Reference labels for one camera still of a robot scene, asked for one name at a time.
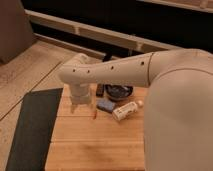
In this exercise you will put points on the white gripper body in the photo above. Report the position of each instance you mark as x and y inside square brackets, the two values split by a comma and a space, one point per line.
[80, 94]

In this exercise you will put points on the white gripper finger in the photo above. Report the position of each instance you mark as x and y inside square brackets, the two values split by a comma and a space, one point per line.
[72, 108]
[91, 105]

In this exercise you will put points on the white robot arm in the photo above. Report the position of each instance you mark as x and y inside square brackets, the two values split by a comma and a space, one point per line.
[178, 109]

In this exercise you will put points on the dark ceramic bowl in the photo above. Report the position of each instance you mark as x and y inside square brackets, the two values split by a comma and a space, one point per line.
[117, 92]

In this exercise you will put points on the white plastic bottle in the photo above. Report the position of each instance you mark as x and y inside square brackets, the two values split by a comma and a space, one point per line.
[122, 112]

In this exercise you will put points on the black floor mat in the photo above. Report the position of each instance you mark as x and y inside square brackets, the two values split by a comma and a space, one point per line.
[33, 131]

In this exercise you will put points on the grey cabinet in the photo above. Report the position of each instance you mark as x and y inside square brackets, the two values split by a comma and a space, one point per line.
[16, 34]

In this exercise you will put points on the wooden rail shelf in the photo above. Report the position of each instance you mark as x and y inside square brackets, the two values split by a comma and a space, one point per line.
[99, 34]

